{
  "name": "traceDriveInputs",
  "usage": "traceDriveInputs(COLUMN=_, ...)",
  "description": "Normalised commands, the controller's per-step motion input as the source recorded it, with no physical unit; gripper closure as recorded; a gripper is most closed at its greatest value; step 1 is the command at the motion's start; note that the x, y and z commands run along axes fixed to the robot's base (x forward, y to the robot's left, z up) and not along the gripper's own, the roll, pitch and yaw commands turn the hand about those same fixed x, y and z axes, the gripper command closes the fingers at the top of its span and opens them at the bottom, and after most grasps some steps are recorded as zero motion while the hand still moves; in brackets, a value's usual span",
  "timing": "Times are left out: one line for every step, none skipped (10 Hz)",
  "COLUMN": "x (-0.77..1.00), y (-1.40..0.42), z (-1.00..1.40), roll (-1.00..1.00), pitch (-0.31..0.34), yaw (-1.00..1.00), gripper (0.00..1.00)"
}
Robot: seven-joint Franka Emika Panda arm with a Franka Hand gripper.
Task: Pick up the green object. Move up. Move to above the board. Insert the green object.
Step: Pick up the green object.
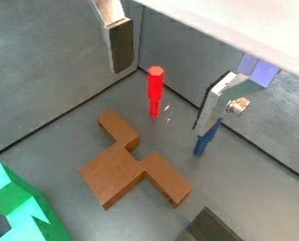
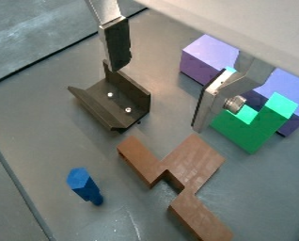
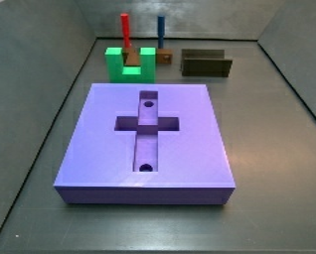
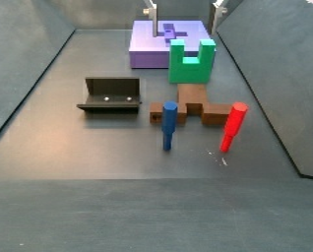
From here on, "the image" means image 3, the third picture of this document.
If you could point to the purple board with cross slot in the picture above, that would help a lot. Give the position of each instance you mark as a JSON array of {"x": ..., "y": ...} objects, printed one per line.
[{"x": 146, "y": 148}]

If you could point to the brown T-shaped block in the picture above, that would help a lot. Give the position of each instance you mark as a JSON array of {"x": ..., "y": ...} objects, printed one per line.
[{"x": 163, "y": 56}]

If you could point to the dark olive block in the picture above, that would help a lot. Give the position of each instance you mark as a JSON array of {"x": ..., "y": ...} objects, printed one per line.
[{"x": 205, "y": 63}]

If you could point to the blue peg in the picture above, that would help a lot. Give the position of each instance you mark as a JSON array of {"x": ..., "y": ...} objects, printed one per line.
[{"x": 161, "y": 30}]

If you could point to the green U-shaped block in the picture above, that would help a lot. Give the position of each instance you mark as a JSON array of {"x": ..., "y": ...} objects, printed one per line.
[{"x": 122, "y": 73}]

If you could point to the red peg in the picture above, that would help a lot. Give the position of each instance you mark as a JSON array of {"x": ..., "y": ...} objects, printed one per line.
[{"x": 125, "y": 29}]

